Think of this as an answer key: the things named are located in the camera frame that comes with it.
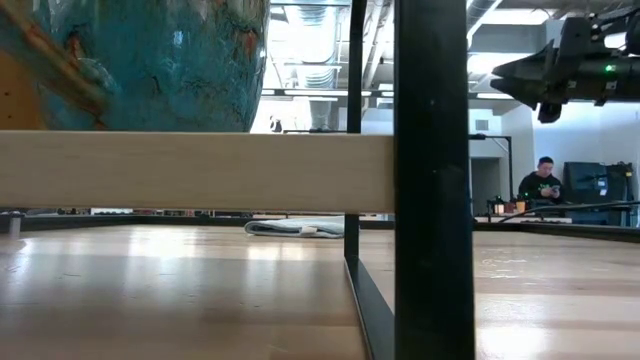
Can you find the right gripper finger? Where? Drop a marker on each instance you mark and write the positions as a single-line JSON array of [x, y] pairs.
[[535, 92], [535, 67]]

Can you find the grey metal post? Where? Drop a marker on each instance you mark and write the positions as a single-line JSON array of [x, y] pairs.
[[15, 225]]

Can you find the light wooden shelf board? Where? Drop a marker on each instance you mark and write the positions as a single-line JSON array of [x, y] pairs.
[[200, 172]]

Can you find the silver ceiling duct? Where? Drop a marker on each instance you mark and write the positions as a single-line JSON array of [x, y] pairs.
[[320, 50]]

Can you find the distant orange cup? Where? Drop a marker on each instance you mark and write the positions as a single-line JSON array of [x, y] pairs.
[[520, 206]]

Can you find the folded grey cloth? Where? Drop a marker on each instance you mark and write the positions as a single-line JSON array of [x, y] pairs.
[[300, 227]]

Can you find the person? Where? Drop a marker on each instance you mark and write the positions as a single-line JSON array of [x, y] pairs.
[[541, 185]]

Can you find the black metal frame post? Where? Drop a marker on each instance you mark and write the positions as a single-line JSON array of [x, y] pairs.
[[432, 200]]

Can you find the distant black screen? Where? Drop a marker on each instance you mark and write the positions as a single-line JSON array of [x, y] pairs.
[[597, 182]]

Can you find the distant black stand frame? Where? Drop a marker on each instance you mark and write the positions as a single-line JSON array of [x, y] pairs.
[[502, 137]]

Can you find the teal glazed ceramic pot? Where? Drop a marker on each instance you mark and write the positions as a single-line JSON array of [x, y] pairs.
[[180, 65]]

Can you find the black aluminium table frame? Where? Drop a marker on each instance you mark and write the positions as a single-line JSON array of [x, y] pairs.
[[125, 221]]

